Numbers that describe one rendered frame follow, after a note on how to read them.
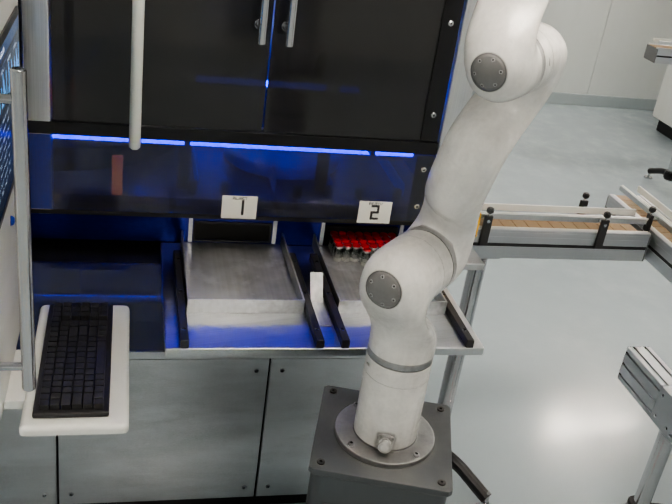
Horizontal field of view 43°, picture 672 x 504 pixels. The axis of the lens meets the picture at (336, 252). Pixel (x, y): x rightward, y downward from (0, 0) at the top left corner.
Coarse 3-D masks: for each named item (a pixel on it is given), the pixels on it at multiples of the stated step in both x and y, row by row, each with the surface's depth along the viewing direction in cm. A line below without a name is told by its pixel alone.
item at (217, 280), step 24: (192, 264) 207; (216, 264) 209; (240, 264) 210; (264, 264) 212; (288, 264) 211; (192, 288) 197; (216, 288) 198; (240, 288) 200; (264, 288) 201; (288, 288) 203; (192, 312) 188; (216, 312) 189; (240, 312) 190; (264, 312) 192; (288, 312) 193
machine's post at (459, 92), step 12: (468, 0) 195; (468, 12) 196; (468, 24) 197; (456, 48) 200; (456, 60) 201; (456, 72) 202; (456, 84) 203; (468, 84) 204; (456, 96) 205; (468, 96) 206; (444, 108) 207; (456, 108) 206; (444, 120) 207; (444, 132) 209
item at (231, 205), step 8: (224, 200) 205; (232, 200) 206; (240, 200) 206; (248, 200) 207; (256, 200) 207; (224, 208) 206; (232, 208) 207; (240, 208) 207; (248, 208) 208; (256, 208) 208; (224, 216) 207; (232, 216) 208; (240, 216) 208; (248, 216) 208
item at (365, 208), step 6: (360, 204) 213; (366, 204) 213; (372, 204) 214; (378, 204) 214; (384, 204) 214; (390, 204) 215; (360, 210) 214; (366, 210) 214; (372, 210) 215; (384, 210) 215; (390, 210) 216; (360, 216) 215; (366, 216) 215; (372, 216) 215; (378, 216) 216; (384, 216) 216; (360, 222) 216; (366, 222) 216; (372, 222) 216; (378, 222) 216; (384, 222) 217
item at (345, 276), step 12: (312, 240) 224; (324, 252) 222; (324, 264) 210; (336, 264) 217; (348, 264) 218; (336, 276) 211; (348, 276) 212; (360, 276) 213; (336, 288) 199; (348, 288) 207; (336, 300) 197; (348, 300) 195; (360, 300) 196; (432, 300) 207; (444, 300) 201; (348, 312) 196; (360, 312) 197; (432, 312) 201; (444, 312) 202
